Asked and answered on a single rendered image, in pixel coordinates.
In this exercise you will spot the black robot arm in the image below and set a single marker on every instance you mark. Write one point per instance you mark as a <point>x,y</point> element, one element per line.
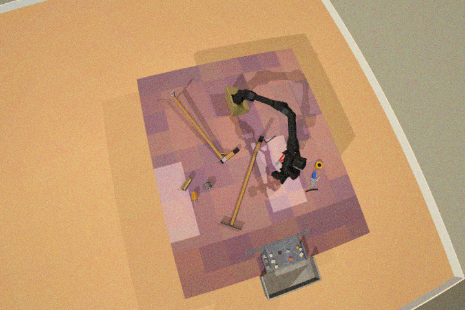
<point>292,154</point>

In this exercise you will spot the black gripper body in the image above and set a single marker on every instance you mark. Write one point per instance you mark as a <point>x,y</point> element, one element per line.
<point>279,175</point>

